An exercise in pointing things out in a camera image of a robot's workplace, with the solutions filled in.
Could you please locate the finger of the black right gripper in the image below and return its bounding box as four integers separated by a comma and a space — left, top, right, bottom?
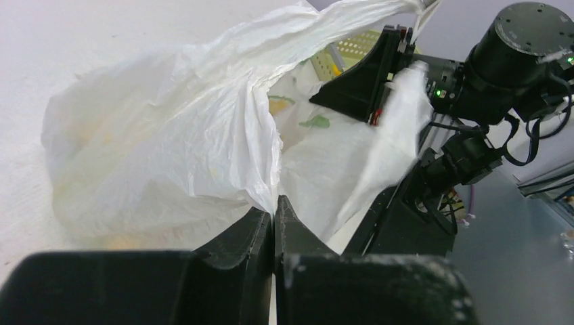
309, 28, 399, 124

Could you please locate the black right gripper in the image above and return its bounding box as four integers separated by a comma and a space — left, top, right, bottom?
390, 2, 573, 125

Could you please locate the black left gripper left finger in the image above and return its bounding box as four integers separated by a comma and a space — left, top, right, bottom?
1, 209, 273, 324

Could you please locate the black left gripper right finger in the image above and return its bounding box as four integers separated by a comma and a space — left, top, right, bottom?
273, 195, 478, 324

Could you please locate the white plastic bag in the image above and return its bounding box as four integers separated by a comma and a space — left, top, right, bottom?
41, 1, 431, 249

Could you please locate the yellow-green perforated plastic basket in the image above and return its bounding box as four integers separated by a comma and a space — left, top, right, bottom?
311, 30, 381, 83

